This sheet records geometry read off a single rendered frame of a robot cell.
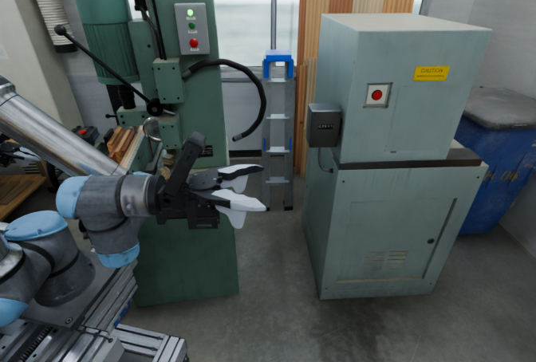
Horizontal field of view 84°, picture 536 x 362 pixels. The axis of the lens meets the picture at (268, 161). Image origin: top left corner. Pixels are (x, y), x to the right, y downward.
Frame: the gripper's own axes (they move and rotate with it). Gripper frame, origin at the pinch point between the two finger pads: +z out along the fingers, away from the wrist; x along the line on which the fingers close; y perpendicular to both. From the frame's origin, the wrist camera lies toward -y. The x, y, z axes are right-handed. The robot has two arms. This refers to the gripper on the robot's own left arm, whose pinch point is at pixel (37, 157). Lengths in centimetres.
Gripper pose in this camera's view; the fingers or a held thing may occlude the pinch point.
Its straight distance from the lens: 161.0
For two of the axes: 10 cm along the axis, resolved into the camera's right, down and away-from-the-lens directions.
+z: 8.6, 3.6, 3.7
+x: 1.5, 5.1, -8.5
